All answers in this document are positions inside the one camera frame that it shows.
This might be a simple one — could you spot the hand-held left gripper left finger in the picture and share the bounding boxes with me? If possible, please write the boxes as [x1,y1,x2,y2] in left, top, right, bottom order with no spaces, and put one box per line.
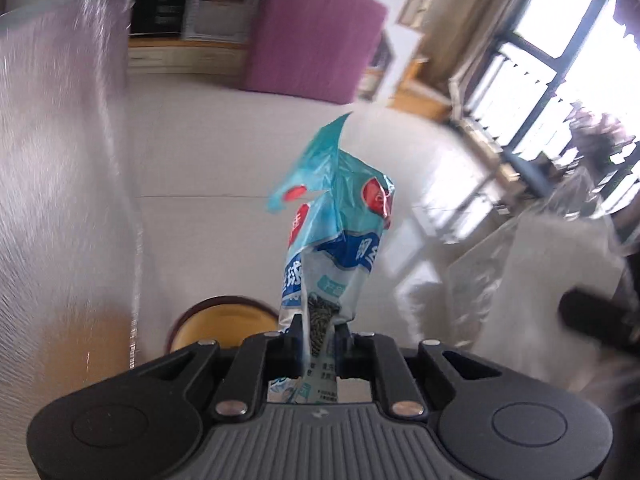
[132,313,306,421]

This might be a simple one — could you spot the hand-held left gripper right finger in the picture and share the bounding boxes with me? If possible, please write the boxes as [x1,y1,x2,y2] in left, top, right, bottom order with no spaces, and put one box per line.
[333,324,503,419]

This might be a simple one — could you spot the white plastic bag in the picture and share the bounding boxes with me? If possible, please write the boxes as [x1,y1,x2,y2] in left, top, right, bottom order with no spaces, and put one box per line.
[444,167,640,403]

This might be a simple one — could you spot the yellow bin with dark rim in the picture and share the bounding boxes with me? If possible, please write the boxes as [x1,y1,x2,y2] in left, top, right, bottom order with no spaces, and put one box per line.
[167,296,282,354]

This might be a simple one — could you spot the teal snack packet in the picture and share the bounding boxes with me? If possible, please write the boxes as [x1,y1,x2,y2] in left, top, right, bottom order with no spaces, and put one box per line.
[265,111,397,406]

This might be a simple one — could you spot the potted plants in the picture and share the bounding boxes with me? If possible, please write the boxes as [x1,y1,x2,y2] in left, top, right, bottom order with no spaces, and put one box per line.
[567,102,640,171]

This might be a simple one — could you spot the dark framed window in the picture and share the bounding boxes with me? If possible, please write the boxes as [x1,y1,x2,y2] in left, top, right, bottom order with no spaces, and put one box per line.
[450,0,640,171]

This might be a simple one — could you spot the wooden desk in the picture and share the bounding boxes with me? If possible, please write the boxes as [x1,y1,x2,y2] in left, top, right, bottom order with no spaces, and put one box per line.
[360,55,451,122]

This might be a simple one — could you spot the silver foil panel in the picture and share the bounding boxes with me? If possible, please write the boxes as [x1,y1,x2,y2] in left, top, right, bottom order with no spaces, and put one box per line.
[0,0,147,413]

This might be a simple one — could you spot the low wooden cabinet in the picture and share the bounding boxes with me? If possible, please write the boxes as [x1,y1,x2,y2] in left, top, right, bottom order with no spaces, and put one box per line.
[127,35,249,77]

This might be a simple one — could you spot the pink cloth-covered furniture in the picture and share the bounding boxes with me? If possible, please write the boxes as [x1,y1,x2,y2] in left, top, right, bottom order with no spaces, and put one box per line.
[243,0,390,107]

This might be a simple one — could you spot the beige curtain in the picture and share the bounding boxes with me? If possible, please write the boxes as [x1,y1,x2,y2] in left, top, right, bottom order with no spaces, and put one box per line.
[424,0,548,103]

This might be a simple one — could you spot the grey white shelf unit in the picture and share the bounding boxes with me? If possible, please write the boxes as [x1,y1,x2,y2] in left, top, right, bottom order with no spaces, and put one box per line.
[181,0,257,46]

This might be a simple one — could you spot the black panel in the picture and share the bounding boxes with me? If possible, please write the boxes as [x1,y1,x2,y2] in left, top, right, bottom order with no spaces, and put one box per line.
[130,0,194,37]

